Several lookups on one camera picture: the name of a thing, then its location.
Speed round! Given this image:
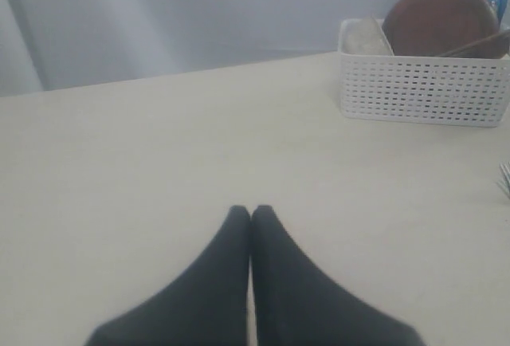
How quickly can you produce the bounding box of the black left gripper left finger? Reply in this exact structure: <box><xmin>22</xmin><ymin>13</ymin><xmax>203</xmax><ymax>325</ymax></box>
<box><xmin>88</xmin><ymin>206</ymin><xmax>251</xmax><ymax>345</ymax></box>

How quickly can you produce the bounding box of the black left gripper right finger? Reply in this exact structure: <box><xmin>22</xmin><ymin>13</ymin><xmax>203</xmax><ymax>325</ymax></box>
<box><xmin>251</xmin><ymin>206</ymin><xmax>424</xmax><ymax>345</ymax></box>

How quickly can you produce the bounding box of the white perforated plastic basket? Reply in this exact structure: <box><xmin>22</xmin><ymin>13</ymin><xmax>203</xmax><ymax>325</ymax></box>
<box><xmin>337</xmin><ymin>19</ymin><xmax>509</xmax><ymax>128</ymax></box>

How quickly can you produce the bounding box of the brown round wooden plate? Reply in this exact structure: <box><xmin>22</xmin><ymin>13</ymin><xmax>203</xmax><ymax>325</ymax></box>
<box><xmin>382</xmin><ymin>0</ymin><xmax>500</xmax><ymax>57</ymax></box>

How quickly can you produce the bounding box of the silver fork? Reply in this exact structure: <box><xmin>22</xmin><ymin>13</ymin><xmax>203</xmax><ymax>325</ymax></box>
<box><xmin>497</xmin><ymin>163</ymin><xmax>510</xmax><ymax>199</ymax></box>

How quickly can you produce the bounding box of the lower brown wooden chopstick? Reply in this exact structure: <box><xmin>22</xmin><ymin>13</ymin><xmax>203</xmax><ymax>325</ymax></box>
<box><xmin>437</xmin><ymin>29</ymin><xmax>509</xmax><ymax>59</ymax></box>

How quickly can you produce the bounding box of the grey speckled ceramic dish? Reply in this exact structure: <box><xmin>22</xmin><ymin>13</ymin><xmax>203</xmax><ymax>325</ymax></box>
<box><xmin>342</xmin><ymin>18</ymin><xmax>394</xmax><ymax>56</ymax></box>

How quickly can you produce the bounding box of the blue packet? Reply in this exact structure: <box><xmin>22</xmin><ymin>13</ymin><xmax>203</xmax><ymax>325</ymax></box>
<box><xmin>487</xmin><ymin>0</ymin><xmax>509</xmax><ymax>24</ymax></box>

